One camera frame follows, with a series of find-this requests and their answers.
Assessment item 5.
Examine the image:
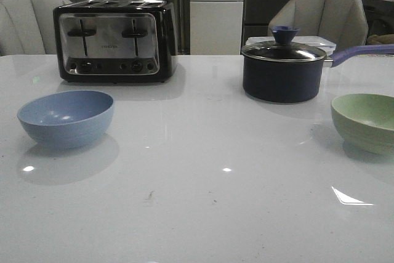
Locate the blue bowl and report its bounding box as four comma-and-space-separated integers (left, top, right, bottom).
17, 90, 115, 149

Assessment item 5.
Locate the beige armchair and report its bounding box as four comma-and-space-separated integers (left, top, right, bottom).
268, 0, 368, 51
1, 0, 71, 56

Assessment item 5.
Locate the glass pot lid blue knob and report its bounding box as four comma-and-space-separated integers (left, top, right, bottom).
241, 25, 326, 62

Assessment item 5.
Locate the beige armchair right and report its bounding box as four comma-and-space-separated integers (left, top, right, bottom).
268, 0, 368, 51

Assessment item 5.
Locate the white cabinet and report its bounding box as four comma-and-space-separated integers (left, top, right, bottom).
190, 0, 244, 55

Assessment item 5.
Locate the clear plastic container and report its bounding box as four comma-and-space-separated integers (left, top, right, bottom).
245, 36, 336, 55

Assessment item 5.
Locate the black and silver toaster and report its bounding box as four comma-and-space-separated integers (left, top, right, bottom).
53, 0, 178, 83

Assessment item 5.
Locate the dark blue saucepan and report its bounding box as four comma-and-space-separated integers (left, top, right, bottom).
243, 44, 393, 103

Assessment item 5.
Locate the green bowl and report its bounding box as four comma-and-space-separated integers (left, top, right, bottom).
331, 94, 393, 155

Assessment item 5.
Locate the beige armchair left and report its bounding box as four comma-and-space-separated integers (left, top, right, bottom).
1, 0, 71, 56

